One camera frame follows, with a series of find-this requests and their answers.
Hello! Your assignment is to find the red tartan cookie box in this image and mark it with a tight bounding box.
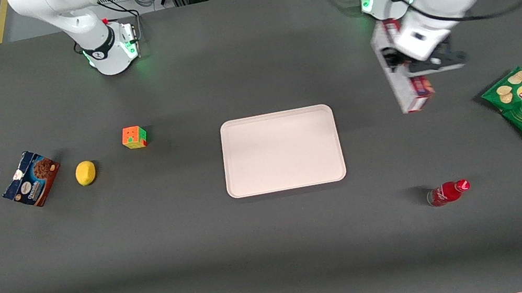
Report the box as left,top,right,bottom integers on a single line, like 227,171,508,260
368,14,438,118

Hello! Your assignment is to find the blue chocolate cookie box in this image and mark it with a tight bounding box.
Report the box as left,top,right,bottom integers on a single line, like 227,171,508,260
0,146,67,213

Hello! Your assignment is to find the white plastic tray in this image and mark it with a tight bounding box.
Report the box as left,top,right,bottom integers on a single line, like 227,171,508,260
215,102,349,200

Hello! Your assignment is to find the yellow lemon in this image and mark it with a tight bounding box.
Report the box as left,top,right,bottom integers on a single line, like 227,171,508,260
73,159,99,188

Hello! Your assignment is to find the red soda bottle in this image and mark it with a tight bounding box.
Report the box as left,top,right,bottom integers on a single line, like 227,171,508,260
425,178,473,209

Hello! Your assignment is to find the multicoloured puzzle cube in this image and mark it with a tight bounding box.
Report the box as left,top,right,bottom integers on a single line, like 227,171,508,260
120,124,150,151

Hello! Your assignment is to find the black thin base cable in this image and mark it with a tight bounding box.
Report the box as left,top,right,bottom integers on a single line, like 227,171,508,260
99,0,148,61

